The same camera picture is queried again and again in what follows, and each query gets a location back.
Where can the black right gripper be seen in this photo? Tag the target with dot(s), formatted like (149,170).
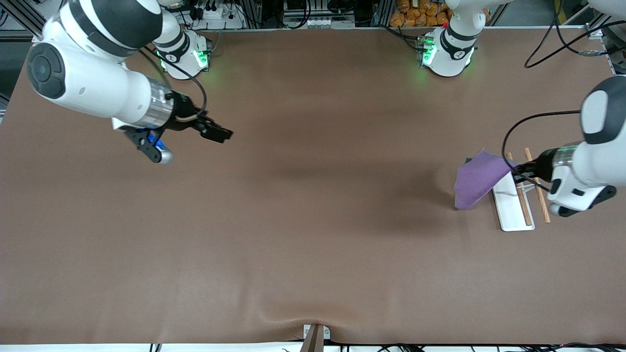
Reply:
(184,115)

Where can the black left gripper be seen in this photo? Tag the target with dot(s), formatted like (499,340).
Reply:
(539,168)

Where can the purple towel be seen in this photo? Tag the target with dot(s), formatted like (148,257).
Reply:
(477,181)

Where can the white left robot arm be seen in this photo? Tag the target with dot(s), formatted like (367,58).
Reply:
(601,161)

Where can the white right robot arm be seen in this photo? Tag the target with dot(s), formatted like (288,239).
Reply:
(88,88)

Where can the white rack with wooden bars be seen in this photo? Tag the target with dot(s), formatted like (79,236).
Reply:
(511,215)

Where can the white power strip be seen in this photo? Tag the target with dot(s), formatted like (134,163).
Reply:
(220,14)

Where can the white device with ports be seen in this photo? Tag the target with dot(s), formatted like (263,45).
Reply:
(320,22)

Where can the brown table cover mat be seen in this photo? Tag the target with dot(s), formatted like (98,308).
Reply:
(313,244)

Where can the pile of orange snack packs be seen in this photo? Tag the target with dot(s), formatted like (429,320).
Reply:
(415,17)

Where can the aluminium frame profile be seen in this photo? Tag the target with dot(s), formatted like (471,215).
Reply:
(19,14)
(599,29)

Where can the metal bracket with brown post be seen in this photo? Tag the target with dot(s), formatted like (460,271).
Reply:
(315,337)

